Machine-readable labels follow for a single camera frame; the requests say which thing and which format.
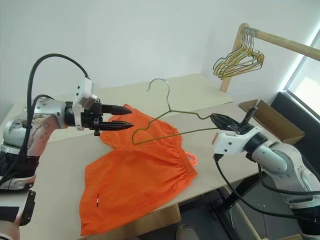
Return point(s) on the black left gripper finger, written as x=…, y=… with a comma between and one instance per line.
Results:
x=115, y=110
x=116, y=125

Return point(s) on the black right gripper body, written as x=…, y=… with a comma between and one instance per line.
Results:
x=237, y=128

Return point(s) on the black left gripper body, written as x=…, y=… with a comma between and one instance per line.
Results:
x=96, y=117

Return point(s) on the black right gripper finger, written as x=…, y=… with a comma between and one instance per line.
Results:
x=219, y=124
x=225, y=118

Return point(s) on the orange shorts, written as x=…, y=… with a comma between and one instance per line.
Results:
x=140, y=180

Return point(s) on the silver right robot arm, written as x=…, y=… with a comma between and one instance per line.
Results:
x=277, y=157

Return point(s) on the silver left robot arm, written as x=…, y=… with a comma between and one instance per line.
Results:
x=47, y=110

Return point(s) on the open cardboard box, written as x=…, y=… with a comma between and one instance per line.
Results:
x=275, y=120

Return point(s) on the black panel under window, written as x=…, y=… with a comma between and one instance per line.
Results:
x=300, y=117

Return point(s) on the bunch of gold hangers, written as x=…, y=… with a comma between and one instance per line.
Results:
x=260, y=58

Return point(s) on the wooden clothes rack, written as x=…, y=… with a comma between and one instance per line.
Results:
x=287, y=44

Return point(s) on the grey rounded shape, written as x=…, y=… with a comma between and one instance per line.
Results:
x=186, y=232

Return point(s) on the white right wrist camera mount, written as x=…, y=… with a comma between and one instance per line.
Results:
x=232, y=143

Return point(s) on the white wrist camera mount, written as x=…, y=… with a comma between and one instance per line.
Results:
x=232, y=143
x=83, y=87

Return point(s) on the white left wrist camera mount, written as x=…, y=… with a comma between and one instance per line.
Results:
x=83, y=87

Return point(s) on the black table frame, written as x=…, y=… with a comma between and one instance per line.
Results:
x=231, y=197

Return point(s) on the window with grey frame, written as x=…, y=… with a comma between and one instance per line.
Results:
x=307, y=80

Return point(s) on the light wooden floor frame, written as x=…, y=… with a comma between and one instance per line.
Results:
x=250, y=225

